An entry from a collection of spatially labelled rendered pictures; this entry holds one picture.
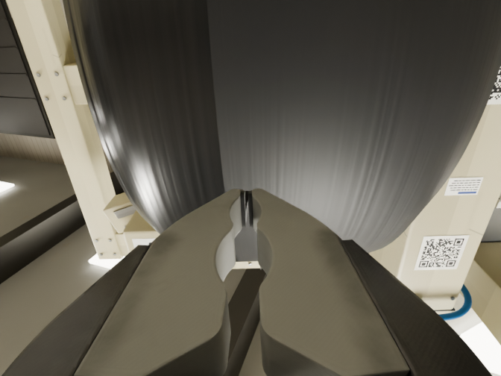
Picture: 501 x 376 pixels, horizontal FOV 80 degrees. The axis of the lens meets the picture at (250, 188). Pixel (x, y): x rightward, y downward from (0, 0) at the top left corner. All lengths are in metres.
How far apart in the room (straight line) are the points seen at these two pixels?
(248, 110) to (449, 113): 0.13
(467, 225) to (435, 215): 0.06
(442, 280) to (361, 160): 0.47
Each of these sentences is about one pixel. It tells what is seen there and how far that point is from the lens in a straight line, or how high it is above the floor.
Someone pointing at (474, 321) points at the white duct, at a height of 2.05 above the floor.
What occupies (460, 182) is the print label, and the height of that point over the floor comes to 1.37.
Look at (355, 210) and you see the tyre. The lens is 0.26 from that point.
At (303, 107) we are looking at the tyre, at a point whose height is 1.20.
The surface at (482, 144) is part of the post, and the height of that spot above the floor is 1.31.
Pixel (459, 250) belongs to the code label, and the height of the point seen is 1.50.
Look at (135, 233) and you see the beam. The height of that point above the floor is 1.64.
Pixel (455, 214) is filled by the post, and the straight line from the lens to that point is 0.58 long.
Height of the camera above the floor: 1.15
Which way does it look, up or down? 28 degrees up
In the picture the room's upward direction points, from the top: 178 degrees clockwise
